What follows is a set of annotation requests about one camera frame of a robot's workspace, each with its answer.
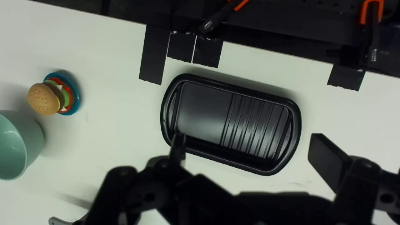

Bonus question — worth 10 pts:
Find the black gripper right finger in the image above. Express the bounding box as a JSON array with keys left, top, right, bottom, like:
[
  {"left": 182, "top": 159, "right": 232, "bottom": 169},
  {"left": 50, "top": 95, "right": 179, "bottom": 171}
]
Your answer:
[{"left": 308, "top": 134, "right": 400, "bottom": 225}]

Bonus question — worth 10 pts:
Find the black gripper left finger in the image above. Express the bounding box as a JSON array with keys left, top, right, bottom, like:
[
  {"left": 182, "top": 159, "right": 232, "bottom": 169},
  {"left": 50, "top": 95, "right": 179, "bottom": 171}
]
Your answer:
[{"left": 79, "top": 134, "right": 232, "bottom": 225}]

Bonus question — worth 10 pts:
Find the toy burger plushie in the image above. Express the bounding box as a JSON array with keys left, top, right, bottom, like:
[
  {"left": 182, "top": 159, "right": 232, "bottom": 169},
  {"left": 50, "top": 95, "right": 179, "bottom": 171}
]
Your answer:
[{"left": 27, "top": 70, "right": 83, "bottom": 115}]

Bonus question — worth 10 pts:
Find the black plastic tray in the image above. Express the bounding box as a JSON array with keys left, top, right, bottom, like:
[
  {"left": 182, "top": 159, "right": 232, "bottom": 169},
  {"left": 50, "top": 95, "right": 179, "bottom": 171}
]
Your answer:
[{"left": 160, "top": 74, "right": 302, "bottom": 176}]

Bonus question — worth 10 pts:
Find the black tape piece right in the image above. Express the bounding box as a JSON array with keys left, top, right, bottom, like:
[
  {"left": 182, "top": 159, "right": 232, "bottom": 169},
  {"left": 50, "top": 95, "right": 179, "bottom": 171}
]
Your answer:
[{"left": 328, "top": 64, "right": 365, "bottom": 91}]

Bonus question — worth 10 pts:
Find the black tape piece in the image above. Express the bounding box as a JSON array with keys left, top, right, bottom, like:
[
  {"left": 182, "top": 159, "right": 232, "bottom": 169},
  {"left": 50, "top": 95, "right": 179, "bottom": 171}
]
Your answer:
[
  {"left": 168, "top": 31, "right": 223, "bottom": 67},
  {"left": 328, "top": 64, "right": 365, "bottom": 91}
]

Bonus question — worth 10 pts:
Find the black tape strip left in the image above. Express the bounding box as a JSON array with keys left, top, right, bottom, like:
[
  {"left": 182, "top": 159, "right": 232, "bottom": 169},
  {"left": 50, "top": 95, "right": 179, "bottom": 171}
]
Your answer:
[{"left": 139, "top": 26, "right": 170, "bottom": 85}]

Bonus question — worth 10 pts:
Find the black tape piece middle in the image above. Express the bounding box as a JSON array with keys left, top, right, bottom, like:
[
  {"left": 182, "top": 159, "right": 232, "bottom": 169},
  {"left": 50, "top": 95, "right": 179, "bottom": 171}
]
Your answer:
[{"left": 168, "top": 31, "right": 223, "bottom": 67}]

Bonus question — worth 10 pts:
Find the mint green bowl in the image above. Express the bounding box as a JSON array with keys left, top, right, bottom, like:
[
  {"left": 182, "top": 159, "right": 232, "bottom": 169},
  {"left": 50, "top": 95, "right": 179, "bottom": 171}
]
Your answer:
[{"left": 0, "top": 110, "right": 45, "bottom": 180}]

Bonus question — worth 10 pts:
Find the orange clamp handle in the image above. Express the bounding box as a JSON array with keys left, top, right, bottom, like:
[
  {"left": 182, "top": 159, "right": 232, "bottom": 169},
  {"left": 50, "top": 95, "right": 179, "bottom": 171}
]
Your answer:
[{"left": 359, "top": 0, "right": 385, "bottom": 25}]

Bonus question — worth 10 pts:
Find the orange cable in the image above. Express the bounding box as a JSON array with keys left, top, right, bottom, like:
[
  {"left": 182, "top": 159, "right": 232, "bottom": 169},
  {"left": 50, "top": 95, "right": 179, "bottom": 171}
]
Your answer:
[{"left": 233, "top": 0, "right": 250, "bottom": 12}]

